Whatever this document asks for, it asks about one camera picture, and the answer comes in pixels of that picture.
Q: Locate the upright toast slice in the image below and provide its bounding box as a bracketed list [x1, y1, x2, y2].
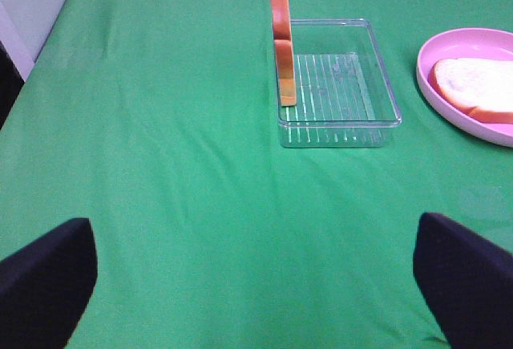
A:
[269, 0, 297, 107]

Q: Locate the white toast slice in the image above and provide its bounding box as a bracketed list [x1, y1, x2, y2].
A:
[428, 58, 512, 124]

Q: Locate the clear bread tray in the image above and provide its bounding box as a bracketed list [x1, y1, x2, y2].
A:
[277, 18, 402, 148]

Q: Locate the pink plate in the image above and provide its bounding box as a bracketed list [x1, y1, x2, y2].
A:
[416, 27, 512, 148]

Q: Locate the green tablecloth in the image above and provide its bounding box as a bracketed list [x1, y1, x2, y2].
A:
[1, 0, 512, 348]

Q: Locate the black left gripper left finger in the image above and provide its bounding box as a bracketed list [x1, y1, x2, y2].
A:
[1, 218, 98, 348]

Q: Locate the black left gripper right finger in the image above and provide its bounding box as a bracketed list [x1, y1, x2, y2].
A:
[413, 213, 512, 348]

